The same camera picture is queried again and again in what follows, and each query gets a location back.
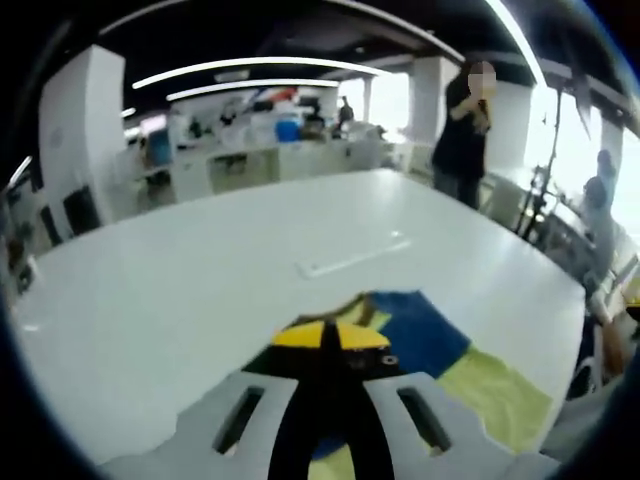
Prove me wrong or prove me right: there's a white office desk row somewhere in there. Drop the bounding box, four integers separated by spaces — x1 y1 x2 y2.
134 109 396 201

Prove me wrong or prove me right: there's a grey curved ceiling rail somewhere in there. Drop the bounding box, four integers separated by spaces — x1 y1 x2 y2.
99 0 466 61

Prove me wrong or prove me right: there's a yellow blue grey garment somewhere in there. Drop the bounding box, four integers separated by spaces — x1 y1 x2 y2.
239 288 554 480

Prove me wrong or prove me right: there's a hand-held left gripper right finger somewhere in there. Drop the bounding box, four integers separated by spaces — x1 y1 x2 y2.
333 322 561 480

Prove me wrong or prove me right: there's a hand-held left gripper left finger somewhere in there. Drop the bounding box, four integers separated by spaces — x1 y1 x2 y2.
97 322 329 480

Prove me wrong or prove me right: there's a black chair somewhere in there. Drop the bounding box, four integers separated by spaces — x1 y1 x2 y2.
62 184 101 236

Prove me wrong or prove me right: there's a blue crate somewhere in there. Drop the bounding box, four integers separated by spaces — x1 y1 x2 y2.
276 118 303 143

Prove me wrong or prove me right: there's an operator in white shirt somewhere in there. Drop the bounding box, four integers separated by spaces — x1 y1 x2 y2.
539 374 640 480

